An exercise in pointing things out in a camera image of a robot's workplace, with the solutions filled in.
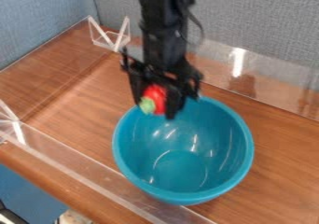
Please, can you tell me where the clear acrylic corner bracket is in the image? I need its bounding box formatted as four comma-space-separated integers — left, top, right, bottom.
87, 16, 131, 52

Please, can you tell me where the clear acrylic barrier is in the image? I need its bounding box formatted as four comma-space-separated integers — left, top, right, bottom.
185, 40, 319, 121
0, 100, 216, 224

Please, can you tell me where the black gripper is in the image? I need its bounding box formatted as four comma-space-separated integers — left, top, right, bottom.
120, 46, 203, 119

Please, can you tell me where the clear acrylic back barrier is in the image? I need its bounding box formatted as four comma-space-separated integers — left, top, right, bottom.
185, 40, 319, 121

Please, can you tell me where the blue plastic bowl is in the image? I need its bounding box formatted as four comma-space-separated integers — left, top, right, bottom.
112, 96, 253, 205

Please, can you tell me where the clear acrylic front barrier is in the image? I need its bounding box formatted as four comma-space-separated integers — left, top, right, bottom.
0, 100, 216, 224

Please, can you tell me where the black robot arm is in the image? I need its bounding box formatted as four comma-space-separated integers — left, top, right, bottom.
120, 0, 203, 119

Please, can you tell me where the red toy strawberry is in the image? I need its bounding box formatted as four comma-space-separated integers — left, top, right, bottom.
139, 85, 165, 115

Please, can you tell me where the dark object bottom left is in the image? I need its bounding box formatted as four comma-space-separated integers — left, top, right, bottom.
0, 201, 28, 224

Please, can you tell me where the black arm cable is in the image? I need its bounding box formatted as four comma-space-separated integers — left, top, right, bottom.
181, 3, 207, 49

